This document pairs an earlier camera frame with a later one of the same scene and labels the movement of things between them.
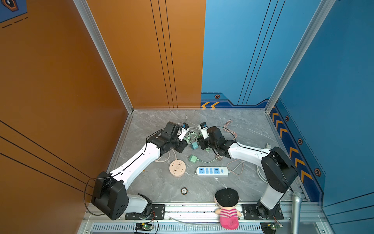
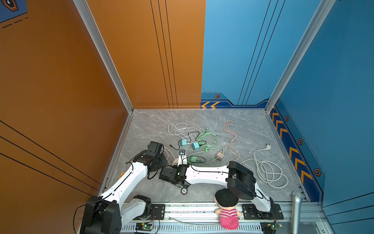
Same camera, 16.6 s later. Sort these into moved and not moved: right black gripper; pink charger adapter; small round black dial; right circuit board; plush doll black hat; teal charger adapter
Moved: teal charger adapter; right black gripper
Not moved: plush doll black hat; right circuit board; pink charger adapter; small round black dial
